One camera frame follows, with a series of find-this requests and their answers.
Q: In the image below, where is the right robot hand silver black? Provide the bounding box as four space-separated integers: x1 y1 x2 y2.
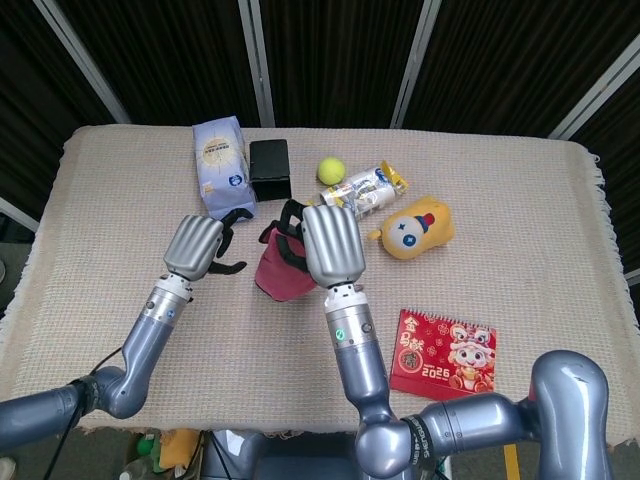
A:
276 198 366 291

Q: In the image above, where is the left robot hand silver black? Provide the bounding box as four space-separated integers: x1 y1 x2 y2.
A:
163 207 254 282

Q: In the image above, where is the black and pink cloth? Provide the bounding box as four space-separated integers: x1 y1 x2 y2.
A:
254 219 319 302

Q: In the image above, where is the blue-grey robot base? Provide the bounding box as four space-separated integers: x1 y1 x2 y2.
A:
199 429 361 480

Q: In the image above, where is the pack of trash bag rolls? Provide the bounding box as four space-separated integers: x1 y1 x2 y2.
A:
305 159 411 221

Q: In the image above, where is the yellow tennis ball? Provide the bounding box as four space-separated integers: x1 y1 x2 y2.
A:
316 156 346 185

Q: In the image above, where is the yellow plush toy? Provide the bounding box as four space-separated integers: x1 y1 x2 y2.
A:
368 194 456 262

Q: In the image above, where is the light blue paper bag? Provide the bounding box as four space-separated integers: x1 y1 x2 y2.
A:
192 115 260 221

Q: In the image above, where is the beige woven tablecloth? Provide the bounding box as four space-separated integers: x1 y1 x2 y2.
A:
0 124 626 446

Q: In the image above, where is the black square box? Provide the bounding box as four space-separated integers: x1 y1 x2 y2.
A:
248 138 294 204

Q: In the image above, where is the red desk calendar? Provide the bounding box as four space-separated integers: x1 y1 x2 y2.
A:
388 308 499 401

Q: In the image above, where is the yellow soft item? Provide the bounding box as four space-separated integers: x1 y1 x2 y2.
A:
159 428 201 471

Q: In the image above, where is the green bottle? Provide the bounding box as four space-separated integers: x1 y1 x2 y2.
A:
137 432 161 459

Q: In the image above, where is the black velcro cable strap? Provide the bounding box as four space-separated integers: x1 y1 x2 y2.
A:
402 414 437 474
69 375 99 416

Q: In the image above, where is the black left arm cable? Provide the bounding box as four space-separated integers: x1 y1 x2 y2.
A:
47 344 126 480

